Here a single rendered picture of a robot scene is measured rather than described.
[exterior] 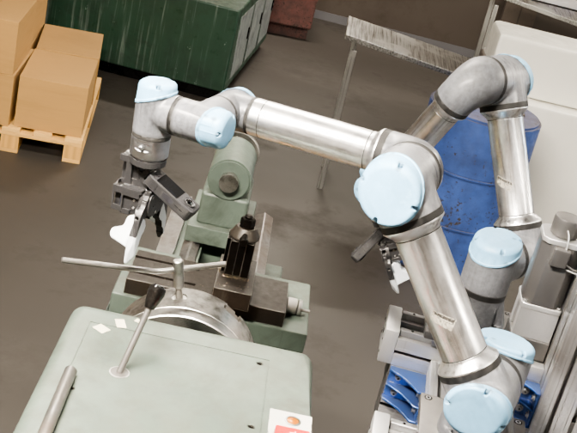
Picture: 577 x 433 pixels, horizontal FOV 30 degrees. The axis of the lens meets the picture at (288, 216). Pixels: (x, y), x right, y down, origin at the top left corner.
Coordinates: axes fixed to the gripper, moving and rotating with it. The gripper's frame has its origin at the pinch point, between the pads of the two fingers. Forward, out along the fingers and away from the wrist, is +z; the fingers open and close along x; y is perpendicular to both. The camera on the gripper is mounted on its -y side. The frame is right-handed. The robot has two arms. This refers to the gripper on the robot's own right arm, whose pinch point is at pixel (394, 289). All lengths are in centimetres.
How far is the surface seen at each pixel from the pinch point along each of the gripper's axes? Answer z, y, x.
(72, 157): -29, -178, 278
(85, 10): -109, -197, 438
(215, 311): -26, -30, -75
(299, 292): -3.2, -27.1, 6.1
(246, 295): -13.3, -35.5, -22.5
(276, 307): -6.4, -30.4, -15.4
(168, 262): -23, -58, -6
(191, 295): -30, -35, -74
